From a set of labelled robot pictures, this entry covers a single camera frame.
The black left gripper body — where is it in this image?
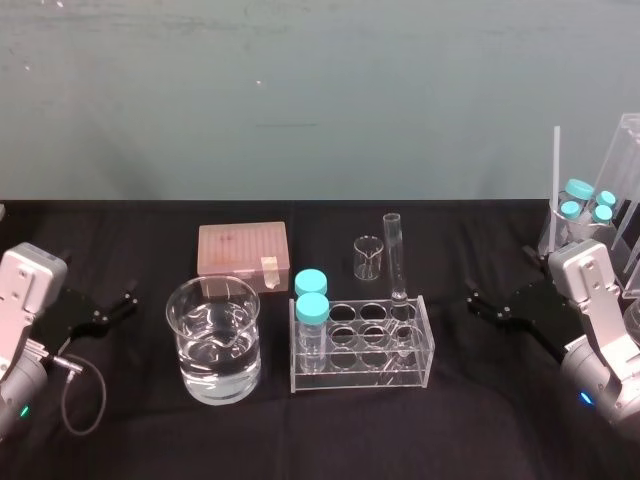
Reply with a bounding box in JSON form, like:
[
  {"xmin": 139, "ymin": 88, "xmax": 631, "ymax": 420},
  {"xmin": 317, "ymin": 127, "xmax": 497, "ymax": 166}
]
[{"xmin": 29, "ymin": 287, "xmax": 104, "ymax": 354}]

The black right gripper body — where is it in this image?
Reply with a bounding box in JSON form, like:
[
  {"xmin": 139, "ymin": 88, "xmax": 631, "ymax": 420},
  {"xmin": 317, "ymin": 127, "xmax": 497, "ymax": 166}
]
[{"xmin": 504, "ymin": 278, "xmax": 576, "ymax": 364}]

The clear beaker holding vials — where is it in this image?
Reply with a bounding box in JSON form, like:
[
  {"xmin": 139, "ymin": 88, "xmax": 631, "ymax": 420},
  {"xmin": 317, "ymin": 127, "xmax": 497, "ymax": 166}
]
[{"xmin": 546, "ymin": 196, "xmax": 619, "ymax": 247}]

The clear glass test tube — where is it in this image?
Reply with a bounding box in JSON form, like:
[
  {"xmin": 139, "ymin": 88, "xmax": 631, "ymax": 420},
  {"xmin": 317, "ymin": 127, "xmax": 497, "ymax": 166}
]
[{"xmin": 382, "ymin": 212, "xmax": 409, "ymax": 321}]

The large glass beaker with water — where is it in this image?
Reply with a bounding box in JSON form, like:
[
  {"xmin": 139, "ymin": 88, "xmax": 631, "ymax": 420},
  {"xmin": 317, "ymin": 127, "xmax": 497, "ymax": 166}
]
[{"xmin": 164, "ymin": 275, "xmax": 263, "ymax": 406}]

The small empty glass beaker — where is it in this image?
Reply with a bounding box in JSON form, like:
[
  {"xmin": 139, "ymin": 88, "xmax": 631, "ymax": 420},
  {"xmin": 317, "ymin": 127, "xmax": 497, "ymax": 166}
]
[{"xmin": 352, "ymin": 234, "xmax": 386, "ymax": 282}]

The clear acrylic test tube rack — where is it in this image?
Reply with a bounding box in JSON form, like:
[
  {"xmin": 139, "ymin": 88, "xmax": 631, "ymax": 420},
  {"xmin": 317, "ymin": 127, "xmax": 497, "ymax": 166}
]
[{"xmin": 289, "ymin": 294, "xmax": 434, "ymax": 393}]

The large vial with teal cap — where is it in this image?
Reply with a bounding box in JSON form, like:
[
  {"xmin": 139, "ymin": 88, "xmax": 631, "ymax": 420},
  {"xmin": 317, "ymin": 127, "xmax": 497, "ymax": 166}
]
[{"xmin": 564, "ymin": 178, "xmax": 596, "ymax": 202}]

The white plastic rod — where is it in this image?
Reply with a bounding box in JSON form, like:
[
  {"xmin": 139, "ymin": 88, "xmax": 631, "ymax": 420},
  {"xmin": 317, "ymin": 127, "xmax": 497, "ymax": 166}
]
[{"xmin": 541, "ymin": 125, "xmax": 562, "ymax": 252}]

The clear acrylic stand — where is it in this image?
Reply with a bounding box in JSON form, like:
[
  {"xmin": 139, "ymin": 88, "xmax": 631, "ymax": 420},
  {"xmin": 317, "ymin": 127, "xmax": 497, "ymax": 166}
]
[{"xmin": 593, "ymin": 113, "xmax": 640, "ymax": 297}]

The pink plastic box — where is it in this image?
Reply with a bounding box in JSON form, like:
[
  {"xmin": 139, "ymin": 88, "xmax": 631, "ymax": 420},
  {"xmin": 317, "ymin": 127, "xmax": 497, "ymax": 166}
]
[{"xmin": 197, "ymin": 221, "xmax": 293, "ymax": 292}]

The piece of beige tape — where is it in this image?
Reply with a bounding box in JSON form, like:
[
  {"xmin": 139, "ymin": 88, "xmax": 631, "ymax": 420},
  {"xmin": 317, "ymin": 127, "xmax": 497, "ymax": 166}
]
[{"xmin": 260, "ymin": 255, "xmax": 281, "ymax": 291}]

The clear vial with teal cap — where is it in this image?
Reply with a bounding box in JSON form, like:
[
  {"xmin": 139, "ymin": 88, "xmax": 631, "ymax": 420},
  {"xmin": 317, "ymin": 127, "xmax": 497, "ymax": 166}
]
[
  {"xmin": 293, "ymin": 268, "xmax": 330, "ymax": 300},
  {"xmin": 294, "ymin": 291, "xmax": 332, "ymax": 374}
]

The black table cloth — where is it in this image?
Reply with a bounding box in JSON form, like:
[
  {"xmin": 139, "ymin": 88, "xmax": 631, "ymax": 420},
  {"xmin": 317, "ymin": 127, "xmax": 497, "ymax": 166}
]
[{"xmin": 0, "ymin": 199, "xmax": 640, "ymax": 480}]

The thin dark cable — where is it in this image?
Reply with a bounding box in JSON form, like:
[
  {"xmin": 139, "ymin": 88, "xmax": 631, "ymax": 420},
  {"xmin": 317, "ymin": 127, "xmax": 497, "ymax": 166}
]
[{"xmin": 41, "ymin": 351, "xmax": 108, "ymax": 436}]

